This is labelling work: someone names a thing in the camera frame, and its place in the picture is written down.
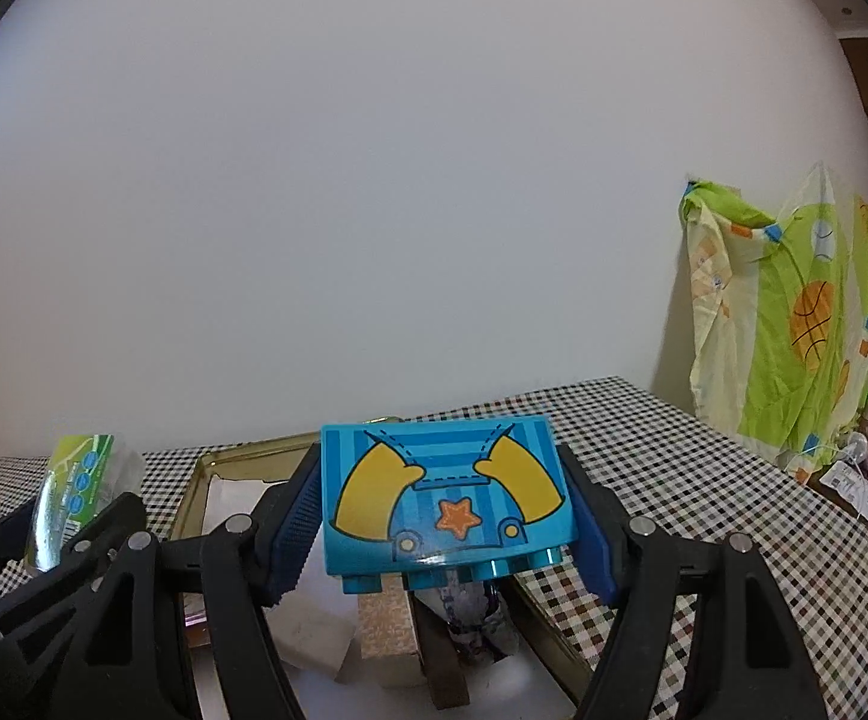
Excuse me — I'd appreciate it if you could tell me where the green and yellow printed sheet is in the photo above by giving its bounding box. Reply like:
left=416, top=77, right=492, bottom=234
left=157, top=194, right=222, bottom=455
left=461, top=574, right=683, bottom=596
left=678, top=162, right=868, bottom=482

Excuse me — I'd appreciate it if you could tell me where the white paper leaflet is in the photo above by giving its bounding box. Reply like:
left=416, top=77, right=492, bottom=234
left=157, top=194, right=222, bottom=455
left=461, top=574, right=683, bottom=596
left=818, top=457, right=868, bottom=524

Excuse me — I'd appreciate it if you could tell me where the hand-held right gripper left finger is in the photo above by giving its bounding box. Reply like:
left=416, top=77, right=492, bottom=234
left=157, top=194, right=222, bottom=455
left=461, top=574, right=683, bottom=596
left=40, top=456, right=323, bottom=720

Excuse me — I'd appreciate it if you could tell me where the checkered tablecloth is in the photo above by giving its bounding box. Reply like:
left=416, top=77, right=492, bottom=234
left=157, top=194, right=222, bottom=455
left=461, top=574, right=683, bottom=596
left=0, top=375, right=868, bottom=720

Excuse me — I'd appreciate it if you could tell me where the black and white crumpled item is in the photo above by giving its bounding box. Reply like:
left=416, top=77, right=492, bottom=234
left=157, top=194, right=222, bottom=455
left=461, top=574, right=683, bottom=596
left=440, top=583, right=522, bottom=662

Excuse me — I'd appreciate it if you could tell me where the white flat block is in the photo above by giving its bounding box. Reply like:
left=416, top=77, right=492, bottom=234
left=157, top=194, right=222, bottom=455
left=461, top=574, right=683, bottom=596
left=275, top=606, right=357, bottom=685

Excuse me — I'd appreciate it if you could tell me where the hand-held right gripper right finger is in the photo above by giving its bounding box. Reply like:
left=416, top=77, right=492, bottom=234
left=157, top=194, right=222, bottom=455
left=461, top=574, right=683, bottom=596
left=557, top=442, right=828, bottom=720

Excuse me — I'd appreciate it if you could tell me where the gold metal tin tray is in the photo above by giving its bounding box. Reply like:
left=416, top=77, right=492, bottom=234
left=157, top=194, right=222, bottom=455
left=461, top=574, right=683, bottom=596
left=167, top=415, right=603, bottom=720

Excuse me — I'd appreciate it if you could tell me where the brown comb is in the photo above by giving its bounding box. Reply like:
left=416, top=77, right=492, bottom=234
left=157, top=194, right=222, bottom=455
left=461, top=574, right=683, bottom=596
left=413, top=598, right=474, bottom=711

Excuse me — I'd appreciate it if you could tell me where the blue toy block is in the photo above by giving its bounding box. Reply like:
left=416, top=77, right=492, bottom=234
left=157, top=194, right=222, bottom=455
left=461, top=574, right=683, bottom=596
left=319, top=413, right=584, bottom=596

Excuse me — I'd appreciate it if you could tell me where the clear package with green label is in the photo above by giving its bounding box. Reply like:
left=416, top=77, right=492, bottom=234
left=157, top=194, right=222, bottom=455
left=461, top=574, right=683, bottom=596
left=24, top=431, right=145, bottom=572

